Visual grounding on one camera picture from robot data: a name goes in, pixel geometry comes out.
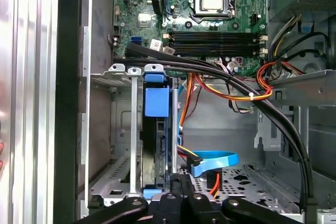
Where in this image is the black RAM slot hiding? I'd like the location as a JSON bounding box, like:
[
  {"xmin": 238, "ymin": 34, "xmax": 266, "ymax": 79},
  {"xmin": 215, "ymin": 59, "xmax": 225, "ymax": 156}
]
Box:
[
  {"xmin": 169, "ymin": 42, "xmax": 268, "ymax": 56},
  {"xmin": 169, "ymin": 30, "xmax": 268, "ymax": 43}
]

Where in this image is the metal disk bay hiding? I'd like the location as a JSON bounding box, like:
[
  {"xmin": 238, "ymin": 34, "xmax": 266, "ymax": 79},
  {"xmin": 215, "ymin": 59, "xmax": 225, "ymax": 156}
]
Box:
[{"xmin": 89, "ymin": 62, "xmax": 190, "ymax": 208}]

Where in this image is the black cable bundle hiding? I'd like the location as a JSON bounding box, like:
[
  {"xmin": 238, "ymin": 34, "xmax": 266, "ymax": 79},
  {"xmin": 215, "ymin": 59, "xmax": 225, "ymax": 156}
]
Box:
[{"xmin": 125, "ymin": 43, "xmax": 317, "ymax": 216}]

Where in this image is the hard disk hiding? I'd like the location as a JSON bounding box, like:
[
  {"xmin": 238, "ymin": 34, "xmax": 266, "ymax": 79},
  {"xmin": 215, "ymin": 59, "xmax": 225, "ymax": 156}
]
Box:
[{"xmin": 141, "ymin": 72, "xmax": 182, "ymax": 200}]

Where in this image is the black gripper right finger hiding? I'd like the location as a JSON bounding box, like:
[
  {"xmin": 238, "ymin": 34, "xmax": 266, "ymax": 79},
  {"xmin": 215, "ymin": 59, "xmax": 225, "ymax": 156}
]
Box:
[{"xmin": 181, "ymin": 174, "xmax": 307, "ymax": 224}]

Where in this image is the blue data wire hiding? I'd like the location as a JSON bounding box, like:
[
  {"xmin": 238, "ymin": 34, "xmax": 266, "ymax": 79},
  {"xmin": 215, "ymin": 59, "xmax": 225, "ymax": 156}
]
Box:
[{"xmin": 177, "ymin": 79, "xmax": 240, "ymax": 178}]

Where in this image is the green motherboard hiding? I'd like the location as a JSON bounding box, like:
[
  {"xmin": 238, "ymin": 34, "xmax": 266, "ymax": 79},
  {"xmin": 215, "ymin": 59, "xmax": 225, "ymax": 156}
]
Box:
[{"xmin": 112, "ymin": 0, "xmax": 269, "ymax": 79}]

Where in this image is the orange red wire bundle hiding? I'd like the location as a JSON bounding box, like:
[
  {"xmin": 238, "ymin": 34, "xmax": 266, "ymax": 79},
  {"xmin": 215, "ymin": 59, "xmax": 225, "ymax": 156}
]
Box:
[{"xmin": 194, "ymin": 60, "xmax": 307, "ymax": 103}]

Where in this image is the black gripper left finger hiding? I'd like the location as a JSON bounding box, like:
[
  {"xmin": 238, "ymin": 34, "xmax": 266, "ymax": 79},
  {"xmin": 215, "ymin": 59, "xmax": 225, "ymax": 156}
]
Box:
[{"xmin": 78, "ymin": 174, "xmax": 184, "ymax": 224}]

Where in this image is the black PC case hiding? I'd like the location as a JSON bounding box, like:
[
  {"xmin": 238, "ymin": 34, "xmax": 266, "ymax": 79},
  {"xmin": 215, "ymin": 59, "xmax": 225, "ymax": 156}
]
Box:
[{"xmin": 56, "ymin": 0, "xmax": 336, "ymax": 224}]

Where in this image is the black CPU socket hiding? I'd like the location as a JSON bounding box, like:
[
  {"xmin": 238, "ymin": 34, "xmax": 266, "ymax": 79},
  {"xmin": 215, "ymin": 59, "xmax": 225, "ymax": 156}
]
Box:
[{"xmin": 193, "ymin": 0, "xmax": 237, "ymax": 22}]

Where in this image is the silver CPU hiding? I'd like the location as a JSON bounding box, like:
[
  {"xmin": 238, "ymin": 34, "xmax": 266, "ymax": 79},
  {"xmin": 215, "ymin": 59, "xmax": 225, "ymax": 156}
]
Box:
[{"xmin": 201, "ymin": 0, "xmax": 224, "ymax": 12}]

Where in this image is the metal optical drive cage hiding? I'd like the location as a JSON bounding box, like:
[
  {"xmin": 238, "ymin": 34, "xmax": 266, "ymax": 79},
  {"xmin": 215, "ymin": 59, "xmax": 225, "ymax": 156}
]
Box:
[{"xmin": 267, "ymin": 68, "xmax": 336, "ymax": 104}]

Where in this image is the orange power wire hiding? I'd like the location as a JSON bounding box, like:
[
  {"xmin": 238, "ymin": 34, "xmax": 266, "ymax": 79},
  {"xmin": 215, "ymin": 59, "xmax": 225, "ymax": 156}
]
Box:
[{"xmin": 177, "ymin": 73, "xmax": 223, "ymax": 200}]

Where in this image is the silver chipset heatsink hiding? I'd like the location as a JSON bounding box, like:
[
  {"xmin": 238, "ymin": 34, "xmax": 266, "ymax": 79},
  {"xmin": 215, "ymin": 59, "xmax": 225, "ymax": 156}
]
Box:
[{"xmin": 138, "ymin": 13, "xmax": 153, "ymax": 28}]

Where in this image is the person hand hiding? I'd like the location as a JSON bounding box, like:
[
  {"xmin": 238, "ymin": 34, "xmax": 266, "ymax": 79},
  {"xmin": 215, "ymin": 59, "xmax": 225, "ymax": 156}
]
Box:
[{"xmin": 0, "ymin": 142, "xmax": 5, "ymax": 174}]

